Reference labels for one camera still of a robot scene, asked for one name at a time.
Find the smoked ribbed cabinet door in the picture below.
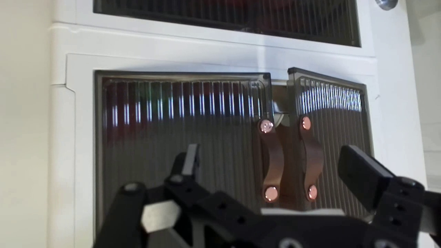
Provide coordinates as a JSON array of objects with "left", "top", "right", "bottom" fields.
[
  {"left": 275, "top": 0, "right": 363, "bottom": 48},
  {"left": 287, "top": 66, "right": 374, "bottom": 219},
  {"left": 93, "top": 0, "right": 278, "bottom": 36},
  {"left": 94, "top": 70, "right": 274, "bottom": 248}
]

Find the silver door knob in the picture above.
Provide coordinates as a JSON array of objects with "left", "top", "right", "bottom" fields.
[{"left": 374, "top": 0, "right": 400, "bottom": 13}]

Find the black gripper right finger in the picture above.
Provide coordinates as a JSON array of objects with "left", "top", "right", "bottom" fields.
[{"left": 338, "top": 145, "right": 441, "bottom": 248}]

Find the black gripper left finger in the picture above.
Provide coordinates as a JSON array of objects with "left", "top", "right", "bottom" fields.
[{"left": 94, "top": 143, "right": 265, "bottom": 248}]

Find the white stackable cabinet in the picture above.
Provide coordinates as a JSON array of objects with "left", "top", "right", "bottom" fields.
[
  {"left": 47, "top": 22, "right": 429, "bottom": 248},
  {"left": 50, "top": 0, "right": 411, "bottom": 59}
]

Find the copper door handle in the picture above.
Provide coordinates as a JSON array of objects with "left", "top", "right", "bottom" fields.
[
  {"left": 254, "top": 116, "right": 287, "bottom": 205},
  {"left": 296, "top": 115, "right": 326, "bottom": 204}
]

